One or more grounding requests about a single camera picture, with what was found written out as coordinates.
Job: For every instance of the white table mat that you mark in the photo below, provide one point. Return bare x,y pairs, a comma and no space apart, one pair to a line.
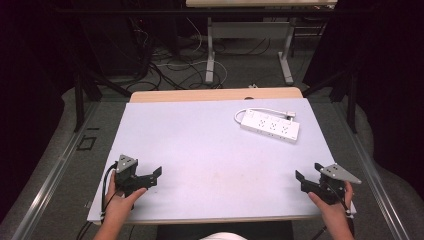
206,156

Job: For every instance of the metal floor rail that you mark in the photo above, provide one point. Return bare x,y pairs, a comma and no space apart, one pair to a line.
373,180
50,180

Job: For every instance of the person's right hand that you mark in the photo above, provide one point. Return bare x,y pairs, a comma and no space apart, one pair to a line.
333,215

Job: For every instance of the white power strip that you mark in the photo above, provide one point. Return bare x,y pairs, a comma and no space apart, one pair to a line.
270,126

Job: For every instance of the white power plug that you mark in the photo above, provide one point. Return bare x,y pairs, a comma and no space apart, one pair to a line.
291,114

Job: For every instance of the black metal stand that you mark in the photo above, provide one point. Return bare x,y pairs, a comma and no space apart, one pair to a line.
346,93
81,90

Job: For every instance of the white desk with metal legs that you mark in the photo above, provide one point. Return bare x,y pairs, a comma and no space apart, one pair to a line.
250,30

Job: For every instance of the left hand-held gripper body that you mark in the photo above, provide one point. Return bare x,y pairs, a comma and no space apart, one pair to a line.
126,180

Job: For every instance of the dark curtain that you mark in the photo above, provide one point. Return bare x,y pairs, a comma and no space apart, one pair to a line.
390,86
30,100

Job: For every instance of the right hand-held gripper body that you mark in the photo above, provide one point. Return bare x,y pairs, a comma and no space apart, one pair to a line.
328,191

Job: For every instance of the person's left hand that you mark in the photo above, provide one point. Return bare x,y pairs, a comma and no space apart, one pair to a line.
118,206

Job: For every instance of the person's clothing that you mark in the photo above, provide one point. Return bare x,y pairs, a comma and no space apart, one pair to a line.
223,231

